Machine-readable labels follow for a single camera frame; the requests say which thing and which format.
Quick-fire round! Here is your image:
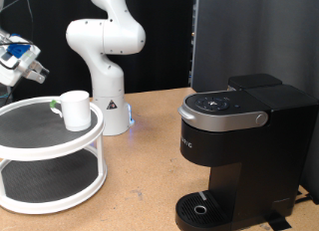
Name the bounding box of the black curtain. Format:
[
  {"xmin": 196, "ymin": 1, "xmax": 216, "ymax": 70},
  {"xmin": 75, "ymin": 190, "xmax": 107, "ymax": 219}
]
[{"xmin": 0, "ymin": 0, "xmax": 194, "ymax": 103}]

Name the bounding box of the white mug with green tape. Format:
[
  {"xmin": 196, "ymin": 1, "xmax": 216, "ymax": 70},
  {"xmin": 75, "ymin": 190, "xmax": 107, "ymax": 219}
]
[{"xmin": 49, "ymin": 90, "xmax": 93, "ymax": 132}]

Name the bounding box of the black pod coffee machine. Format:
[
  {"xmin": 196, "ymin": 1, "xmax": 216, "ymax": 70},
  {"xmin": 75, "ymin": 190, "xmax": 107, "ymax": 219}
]
[{"xmin": 190, "ymin": 0, "xmax": 319, "ymax": 205}]

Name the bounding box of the white two-tier turntable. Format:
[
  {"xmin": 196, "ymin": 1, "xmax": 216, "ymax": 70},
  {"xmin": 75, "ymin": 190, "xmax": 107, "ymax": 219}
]
[{"xmin": 0, "ymin": 96, "xmax": 108, "ymax": 215}]

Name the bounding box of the black tape piece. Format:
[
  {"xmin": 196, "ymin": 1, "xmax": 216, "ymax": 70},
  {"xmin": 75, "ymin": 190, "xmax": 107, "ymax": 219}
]
[{"xmin": 263, "ymin": 211, "xmax": 293, "ymax": 231}]

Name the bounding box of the black Keurig coffee machine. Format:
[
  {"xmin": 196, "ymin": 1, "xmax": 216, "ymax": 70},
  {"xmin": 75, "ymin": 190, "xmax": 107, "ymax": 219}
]
[{"xmin": 174, "ymin": 73, "xmax": 319, "ymax": 231}]

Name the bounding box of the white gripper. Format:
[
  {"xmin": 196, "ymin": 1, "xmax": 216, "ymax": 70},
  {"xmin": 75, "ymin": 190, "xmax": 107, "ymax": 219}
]
[{"xmin": 0, "ymin": 41, "xmax": 51, "ymax": 88}]

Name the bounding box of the black power cable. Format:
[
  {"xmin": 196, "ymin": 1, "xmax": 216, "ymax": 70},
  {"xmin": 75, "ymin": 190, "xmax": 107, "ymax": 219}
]
[{"xmin": 293, "ymin": 190, "xmax": 314, "ymax": 205}]

